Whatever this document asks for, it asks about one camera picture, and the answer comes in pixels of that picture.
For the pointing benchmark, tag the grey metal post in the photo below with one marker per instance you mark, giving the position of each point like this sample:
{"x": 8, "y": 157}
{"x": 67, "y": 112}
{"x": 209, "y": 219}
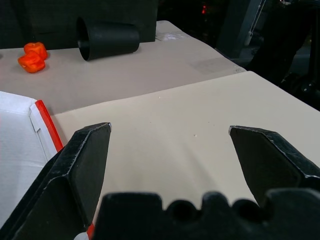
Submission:
{"x": 235, "y": 25}

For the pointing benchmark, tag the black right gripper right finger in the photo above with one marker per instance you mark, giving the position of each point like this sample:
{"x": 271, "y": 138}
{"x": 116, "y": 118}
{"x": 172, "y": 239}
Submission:
{"x": 270, "y": 160}

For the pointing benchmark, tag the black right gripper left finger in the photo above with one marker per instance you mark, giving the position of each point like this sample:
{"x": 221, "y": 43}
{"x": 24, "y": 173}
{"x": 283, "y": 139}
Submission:
{"x": 67, "y": 185}

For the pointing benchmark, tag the black plastic cup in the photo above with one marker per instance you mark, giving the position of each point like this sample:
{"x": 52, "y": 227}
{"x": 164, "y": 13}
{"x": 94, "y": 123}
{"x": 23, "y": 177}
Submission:
{"x": 107, "y": 41}

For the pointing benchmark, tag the orange toy pepper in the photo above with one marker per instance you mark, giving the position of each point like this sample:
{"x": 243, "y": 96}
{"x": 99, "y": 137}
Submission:
{"x": 37, "y": 49}
{"x": 31, "y": 62}

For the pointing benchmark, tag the white box with red edge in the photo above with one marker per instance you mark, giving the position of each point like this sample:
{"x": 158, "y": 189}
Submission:
{"x": 22, "y": 140}

